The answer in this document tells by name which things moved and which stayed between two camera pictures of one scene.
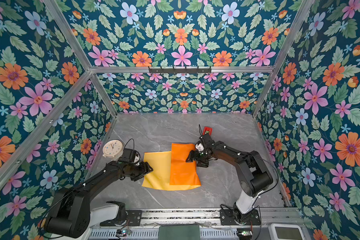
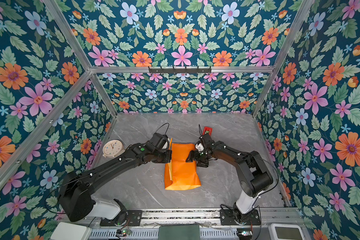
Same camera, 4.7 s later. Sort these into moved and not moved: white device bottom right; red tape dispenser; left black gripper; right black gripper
Moved: left black gripper
Not moved: white device bottom right; right black gripper; red tape dispenser
